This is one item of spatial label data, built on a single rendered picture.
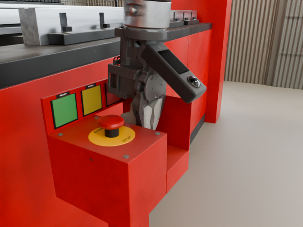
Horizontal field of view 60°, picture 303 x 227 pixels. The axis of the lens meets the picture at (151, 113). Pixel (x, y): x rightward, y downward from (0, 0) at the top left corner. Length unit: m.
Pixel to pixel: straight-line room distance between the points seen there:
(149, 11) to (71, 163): 0.26
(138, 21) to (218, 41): 1.91
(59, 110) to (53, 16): 0.42
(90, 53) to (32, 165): 0.32
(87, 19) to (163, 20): 0.54
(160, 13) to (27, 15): 0.45
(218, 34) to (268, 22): 1.69
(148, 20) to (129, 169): 0.22
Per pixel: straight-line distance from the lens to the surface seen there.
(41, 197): 0.69
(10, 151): 0.59
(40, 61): 0.61
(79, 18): 0.90
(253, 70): 4.00
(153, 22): 0.42
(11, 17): 1.07
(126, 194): 0.37
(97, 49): 0.76
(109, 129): 0.40
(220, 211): 1.49
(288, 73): 3.95
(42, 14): 0.79
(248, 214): 1.51
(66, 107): 0.45
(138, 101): 0.43
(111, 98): 0.53
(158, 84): 0.46
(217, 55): 2.32
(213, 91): 2.39
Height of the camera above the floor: 0.96
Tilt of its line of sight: 21 degrees down
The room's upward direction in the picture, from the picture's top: straight up
